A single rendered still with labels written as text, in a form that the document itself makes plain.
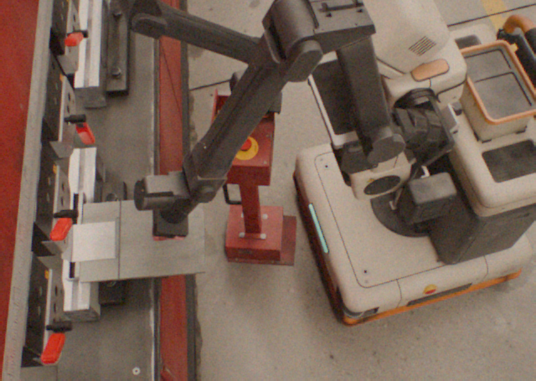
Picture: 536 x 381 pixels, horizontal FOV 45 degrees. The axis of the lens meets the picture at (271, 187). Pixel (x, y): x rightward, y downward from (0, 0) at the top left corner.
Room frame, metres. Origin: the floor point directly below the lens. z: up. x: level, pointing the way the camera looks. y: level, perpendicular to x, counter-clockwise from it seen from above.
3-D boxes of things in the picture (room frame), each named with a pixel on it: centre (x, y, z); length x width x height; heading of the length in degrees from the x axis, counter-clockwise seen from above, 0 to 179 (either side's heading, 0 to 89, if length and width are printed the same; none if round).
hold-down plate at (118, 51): (1.13, 0.40, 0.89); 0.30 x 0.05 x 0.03; 2
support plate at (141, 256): (0.53, 0.28, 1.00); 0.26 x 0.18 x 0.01; 92
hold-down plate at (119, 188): (0.57, 0.37, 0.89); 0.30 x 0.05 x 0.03; 2
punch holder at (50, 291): (0.30, 0.42, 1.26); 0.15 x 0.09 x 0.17; 2
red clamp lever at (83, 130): (0.68, 0.37, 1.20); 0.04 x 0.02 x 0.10; 92
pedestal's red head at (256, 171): (0.91, 0.07, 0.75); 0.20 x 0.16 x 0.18; 174
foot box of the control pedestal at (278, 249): (0.91, 0.04, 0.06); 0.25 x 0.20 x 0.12; 84
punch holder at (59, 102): (0.70, 0.43, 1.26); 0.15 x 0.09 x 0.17; 2
